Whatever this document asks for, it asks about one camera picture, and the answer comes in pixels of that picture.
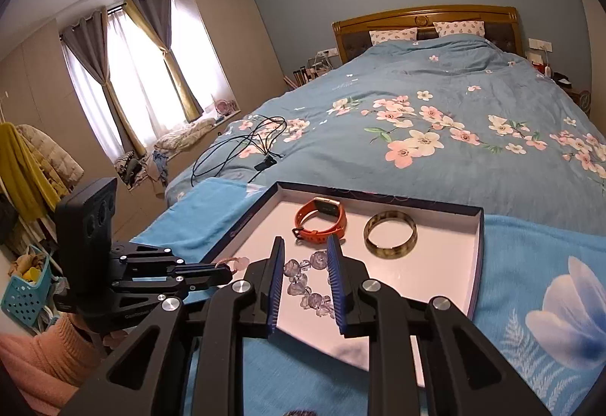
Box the yellow hanging garment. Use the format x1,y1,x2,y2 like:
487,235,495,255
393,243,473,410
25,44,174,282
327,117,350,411
0,122,60,223

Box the white sheer curtain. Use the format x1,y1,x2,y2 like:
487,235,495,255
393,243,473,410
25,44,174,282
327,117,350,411
71,0,228,161

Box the wooden bed headboard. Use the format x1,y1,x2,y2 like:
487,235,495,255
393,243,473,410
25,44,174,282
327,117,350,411
332,5,525,64

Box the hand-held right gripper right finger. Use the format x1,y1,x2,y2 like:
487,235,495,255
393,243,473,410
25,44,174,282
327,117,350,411
326,234,552,416

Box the cosmetics and makeup brushes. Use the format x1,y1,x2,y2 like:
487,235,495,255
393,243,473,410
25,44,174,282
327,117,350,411
283,54,342,90

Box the blue floral duvet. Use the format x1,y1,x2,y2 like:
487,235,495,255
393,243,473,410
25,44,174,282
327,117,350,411
163,37,606,227

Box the orange smartwatch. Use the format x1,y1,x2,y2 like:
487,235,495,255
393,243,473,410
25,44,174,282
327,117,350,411
294,197,347,243

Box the grey and olive curtain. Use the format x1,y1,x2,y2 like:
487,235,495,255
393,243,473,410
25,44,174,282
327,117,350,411
124,0,204,123
61,6,147,159

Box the turquoise plastic basket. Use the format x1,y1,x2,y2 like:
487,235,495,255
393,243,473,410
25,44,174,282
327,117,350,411
0,246,53,329

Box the blue flower print blanket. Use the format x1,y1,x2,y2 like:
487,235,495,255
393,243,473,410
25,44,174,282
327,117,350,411
130,177,606,416

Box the tangled black cables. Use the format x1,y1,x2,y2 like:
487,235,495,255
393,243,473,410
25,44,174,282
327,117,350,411
192,115,288,187

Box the tortoiseshell bangle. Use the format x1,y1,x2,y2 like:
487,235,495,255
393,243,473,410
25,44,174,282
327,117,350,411
363,210,418,260

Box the white shallow box tray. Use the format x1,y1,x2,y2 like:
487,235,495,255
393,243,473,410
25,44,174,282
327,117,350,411
203,181,485,391

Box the pink charm ring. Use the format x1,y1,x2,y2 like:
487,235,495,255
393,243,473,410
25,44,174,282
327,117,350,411
215,256,251,277

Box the beige folded quilt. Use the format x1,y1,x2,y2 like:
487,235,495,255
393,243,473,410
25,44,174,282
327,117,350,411
154,118,214,152

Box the clear crystal bead bracelet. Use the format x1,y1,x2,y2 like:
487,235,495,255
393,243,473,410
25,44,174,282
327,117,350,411
283,250,338,317

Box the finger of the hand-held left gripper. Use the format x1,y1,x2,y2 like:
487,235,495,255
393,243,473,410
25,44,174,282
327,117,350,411
110,271,234,304
110,242,233,277

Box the pile of clothes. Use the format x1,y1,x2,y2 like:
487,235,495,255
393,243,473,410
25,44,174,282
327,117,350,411
114,148,169,196

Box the person's left forearm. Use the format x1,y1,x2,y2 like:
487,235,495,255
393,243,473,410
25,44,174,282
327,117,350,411
0,314,107,398

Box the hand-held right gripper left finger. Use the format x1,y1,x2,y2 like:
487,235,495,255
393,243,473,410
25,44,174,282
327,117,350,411
61,236,287,416

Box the white patterned pillow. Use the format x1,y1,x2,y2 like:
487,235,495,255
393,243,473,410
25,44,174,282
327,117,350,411
369,28,418,47
433,21,487,38

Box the beige puffer jacket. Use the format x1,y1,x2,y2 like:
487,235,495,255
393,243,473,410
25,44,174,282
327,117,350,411
19,123,85,194

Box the cluttered bedside table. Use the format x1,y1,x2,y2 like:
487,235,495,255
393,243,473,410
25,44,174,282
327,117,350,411
528,51,592,107

